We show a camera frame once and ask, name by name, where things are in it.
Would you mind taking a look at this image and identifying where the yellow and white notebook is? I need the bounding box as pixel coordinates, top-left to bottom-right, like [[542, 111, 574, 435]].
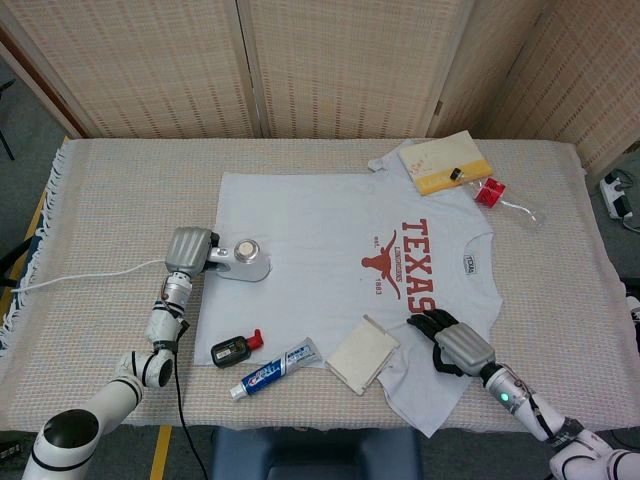
[[398, 130, 493, 197]]

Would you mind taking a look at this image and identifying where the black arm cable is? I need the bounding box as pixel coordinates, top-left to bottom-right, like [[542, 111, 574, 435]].
[[168, 324, 209, 480]]

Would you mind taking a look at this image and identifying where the white square plastic tray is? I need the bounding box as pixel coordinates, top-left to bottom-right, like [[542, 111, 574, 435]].
[[324, 314, 401, 397]]

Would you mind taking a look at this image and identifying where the black ink bottle red cap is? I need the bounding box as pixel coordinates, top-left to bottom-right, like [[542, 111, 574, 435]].
[[210, 328, 264, 370]]

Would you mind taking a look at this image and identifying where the clear plastic bottle red label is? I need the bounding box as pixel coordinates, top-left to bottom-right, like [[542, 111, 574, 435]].
[[449, 168, 549, 227]]

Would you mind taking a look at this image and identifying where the white power strip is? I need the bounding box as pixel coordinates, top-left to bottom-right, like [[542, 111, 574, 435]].
[[599, 169, 635, 220]]

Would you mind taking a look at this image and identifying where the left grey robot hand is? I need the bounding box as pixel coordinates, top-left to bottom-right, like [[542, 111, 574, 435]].
[[164, 226, 221, 276]]

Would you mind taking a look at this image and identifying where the light blue Texas t-shirt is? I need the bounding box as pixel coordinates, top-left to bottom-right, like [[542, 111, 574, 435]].
[[192, 142, 504, 439]]

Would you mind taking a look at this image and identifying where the beige woven tablecloth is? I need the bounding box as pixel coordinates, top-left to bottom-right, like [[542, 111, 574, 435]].
[[0, 135, 640, 432]]

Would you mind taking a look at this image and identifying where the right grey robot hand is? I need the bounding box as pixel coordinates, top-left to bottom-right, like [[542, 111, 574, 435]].
[[406, 308, 497, 377]]

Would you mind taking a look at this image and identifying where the woven folding screen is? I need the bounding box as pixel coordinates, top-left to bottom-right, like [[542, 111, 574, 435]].
[[0, 0, 640, 171]]

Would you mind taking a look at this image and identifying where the white steam iron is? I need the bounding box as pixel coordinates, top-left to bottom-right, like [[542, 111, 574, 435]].
[[203, 239, 274, 283]]

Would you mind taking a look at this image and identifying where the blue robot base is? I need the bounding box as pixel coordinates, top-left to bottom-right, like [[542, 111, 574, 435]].
[[209, 427, 424, 480]]

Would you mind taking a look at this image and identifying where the blue Crest toothpaste tube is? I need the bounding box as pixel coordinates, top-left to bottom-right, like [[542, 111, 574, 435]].
[[229, 337, 318, 401]]

